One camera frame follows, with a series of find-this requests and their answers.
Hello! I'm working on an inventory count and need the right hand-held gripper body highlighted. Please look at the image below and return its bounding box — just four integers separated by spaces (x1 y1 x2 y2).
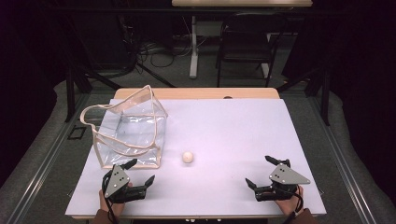
253 163 312 203

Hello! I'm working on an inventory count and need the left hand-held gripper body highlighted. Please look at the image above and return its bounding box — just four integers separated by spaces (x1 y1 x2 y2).
102 163 148 204

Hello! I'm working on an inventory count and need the transparent bag with beige trim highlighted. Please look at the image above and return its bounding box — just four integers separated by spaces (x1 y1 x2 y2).
79 84 169 170

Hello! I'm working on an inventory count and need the person's left hand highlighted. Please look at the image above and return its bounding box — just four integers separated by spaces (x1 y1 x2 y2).
98 189 126 217

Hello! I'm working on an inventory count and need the person's right hand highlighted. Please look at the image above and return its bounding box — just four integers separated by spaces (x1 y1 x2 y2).
274 186 304 217

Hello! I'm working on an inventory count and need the white table mat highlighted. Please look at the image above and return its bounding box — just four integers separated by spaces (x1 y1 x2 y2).
64 98 327 218

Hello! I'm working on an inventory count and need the black metal stand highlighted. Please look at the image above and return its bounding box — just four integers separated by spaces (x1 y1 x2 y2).
64 62 124 123
276 66 332 127

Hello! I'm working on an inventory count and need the wooden table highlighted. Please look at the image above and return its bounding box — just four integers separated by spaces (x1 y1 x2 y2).
64 87 327 220

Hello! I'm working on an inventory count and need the black chair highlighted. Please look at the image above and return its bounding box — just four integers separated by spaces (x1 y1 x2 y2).
215 12 289 88

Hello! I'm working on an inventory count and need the dark curtain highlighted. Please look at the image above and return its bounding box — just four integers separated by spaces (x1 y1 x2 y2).
0 0 68 188
326 0 396 200

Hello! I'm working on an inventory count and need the light desk with white legs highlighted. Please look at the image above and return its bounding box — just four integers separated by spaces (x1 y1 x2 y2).
171 0 313 79

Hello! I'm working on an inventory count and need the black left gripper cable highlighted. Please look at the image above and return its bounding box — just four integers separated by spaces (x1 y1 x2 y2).
101 171 120 224

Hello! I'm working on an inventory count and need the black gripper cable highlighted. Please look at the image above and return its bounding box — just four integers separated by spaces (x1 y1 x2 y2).
284 186 305 224
101 171 120 224

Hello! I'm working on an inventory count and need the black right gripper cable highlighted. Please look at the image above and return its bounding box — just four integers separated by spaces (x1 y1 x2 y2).
284 186 305 224

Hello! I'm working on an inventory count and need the grey metal floor rail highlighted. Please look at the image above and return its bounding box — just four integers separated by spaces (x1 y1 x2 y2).
6 92 92 224
306 96 378 224

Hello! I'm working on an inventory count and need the black square floor bracket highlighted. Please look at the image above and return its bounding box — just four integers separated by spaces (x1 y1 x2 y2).
67 125 87 141

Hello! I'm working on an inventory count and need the tangle of floor cables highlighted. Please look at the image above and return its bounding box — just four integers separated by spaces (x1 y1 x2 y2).
124 36 194 76

